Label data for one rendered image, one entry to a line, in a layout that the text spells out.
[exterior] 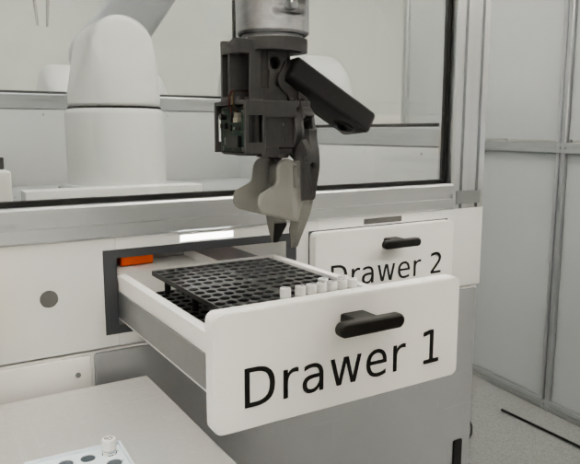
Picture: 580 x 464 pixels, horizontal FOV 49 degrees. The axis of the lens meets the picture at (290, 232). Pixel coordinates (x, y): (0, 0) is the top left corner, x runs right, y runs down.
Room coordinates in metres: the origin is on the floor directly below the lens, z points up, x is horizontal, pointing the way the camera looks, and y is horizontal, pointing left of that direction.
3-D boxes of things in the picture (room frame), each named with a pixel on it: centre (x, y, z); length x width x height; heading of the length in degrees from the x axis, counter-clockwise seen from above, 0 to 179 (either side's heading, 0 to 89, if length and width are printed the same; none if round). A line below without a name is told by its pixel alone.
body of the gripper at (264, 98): (0.67, 0.02, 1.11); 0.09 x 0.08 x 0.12; 121
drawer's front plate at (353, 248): (1.04, -0.16, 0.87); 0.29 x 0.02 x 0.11; 121
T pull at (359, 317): (0.58, -0.07, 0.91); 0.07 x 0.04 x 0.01; 121
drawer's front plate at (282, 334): (0.61, -0.05, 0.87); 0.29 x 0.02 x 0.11; 121
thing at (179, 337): (0.78, 0.05, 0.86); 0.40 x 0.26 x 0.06; 31
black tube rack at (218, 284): (0.78, 0.05, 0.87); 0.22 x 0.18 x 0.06; 31
